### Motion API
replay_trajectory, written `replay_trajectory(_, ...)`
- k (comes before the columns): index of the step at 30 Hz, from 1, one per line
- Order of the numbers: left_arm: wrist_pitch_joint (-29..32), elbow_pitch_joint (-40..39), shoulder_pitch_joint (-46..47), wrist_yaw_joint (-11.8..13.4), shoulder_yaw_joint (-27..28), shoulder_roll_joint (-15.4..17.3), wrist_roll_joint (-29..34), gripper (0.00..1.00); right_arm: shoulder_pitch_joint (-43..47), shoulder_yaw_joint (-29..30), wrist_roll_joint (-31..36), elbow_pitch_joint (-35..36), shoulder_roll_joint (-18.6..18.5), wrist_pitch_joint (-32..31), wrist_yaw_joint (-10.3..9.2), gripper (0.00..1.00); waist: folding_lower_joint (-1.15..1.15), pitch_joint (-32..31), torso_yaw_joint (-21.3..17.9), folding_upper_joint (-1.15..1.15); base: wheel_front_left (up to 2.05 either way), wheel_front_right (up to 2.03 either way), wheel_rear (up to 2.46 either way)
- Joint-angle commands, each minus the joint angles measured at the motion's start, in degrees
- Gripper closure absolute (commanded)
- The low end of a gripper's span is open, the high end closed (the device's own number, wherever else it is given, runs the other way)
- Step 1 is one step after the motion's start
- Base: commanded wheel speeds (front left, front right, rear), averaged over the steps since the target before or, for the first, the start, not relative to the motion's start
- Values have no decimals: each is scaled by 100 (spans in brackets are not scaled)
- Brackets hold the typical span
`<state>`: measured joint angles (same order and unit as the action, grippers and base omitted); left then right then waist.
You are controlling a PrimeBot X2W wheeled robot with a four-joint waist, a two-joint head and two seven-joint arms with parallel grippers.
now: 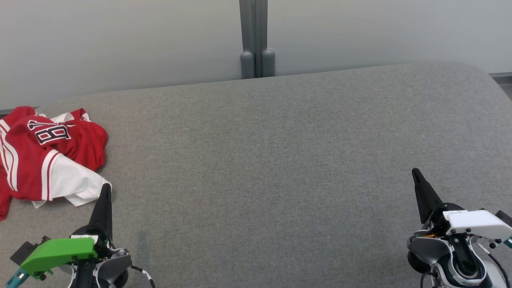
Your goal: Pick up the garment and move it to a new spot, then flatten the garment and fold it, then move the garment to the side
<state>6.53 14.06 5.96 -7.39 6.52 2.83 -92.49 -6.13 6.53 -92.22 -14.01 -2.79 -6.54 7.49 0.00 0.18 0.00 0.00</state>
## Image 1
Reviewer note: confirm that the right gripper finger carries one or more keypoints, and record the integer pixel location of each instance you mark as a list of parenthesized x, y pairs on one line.
[(426, 198)]

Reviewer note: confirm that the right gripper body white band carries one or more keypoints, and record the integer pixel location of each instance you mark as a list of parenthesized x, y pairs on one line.
[(476, 224)]

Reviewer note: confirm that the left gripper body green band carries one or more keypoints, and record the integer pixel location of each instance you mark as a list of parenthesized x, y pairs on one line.
[(60, 252)]

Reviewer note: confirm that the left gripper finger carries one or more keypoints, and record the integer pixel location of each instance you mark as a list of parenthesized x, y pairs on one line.
[(104, 212)]

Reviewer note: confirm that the red basketball jersey white sleeves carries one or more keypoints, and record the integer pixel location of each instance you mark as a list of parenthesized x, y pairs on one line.
[(76, 148)]

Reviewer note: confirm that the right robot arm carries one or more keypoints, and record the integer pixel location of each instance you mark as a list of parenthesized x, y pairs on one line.
[(460, 260)]

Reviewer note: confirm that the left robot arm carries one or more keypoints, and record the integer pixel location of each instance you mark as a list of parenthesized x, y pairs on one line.
[(114, 266)]

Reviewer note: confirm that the teal right gripper connector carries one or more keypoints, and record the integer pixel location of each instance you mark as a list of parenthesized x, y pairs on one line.
[(508, 241)]

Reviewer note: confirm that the teal gripper connector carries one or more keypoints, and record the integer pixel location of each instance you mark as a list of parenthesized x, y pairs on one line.
[(15, 279), (508, 241)]

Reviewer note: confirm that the teal left gripper connector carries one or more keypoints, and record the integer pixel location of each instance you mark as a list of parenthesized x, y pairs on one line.
[(15, 279)]

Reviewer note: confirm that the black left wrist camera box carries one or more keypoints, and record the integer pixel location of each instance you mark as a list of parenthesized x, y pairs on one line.
[(26, 250)]

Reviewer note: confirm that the grey partition post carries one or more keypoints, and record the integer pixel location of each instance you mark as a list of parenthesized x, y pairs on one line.
[(256, 36)]

